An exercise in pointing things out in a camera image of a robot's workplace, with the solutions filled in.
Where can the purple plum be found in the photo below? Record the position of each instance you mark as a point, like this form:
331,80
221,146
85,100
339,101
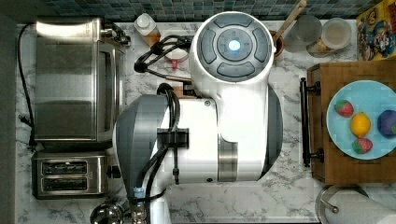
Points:
386,123

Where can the silver two-slot toaster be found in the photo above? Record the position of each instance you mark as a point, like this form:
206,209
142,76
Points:
71,174

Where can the light blue plate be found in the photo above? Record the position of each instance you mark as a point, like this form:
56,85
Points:
372,98

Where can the clear bottle white cap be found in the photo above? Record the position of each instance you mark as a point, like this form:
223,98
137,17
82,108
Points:
148,29

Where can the colourful cereal box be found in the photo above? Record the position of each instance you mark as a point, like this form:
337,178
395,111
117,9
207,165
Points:
376,32

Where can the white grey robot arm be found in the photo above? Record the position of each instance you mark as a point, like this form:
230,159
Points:
221,135

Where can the red strawberry upper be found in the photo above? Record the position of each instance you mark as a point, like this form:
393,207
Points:
344,108

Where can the stainless steel kettle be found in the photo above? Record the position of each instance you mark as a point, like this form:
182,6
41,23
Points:
119,212

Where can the wooden spatula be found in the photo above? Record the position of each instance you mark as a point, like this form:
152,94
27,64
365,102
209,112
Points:
300,6

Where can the wooden cutting board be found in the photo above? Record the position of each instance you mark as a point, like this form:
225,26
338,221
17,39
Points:
179,91

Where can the frosted clear glass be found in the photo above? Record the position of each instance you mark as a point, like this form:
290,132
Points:
306,30

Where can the stainless steel toaster oven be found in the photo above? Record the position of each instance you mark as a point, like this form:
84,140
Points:
79,65

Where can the wooden tray black handles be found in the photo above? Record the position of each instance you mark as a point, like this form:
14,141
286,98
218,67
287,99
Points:
328,164

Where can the yellow lemon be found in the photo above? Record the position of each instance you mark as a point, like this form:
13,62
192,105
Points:
360,124

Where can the red strawberry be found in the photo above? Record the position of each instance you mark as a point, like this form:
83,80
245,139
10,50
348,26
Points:
344,108
362,145

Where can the brown utensil crock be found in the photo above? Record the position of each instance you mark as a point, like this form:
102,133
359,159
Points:
279,43

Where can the clear jar white lid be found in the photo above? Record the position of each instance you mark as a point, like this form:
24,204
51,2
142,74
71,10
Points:
336,34

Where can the red strawberry lower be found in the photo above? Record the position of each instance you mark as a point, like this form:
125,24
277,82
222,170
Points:
362,145

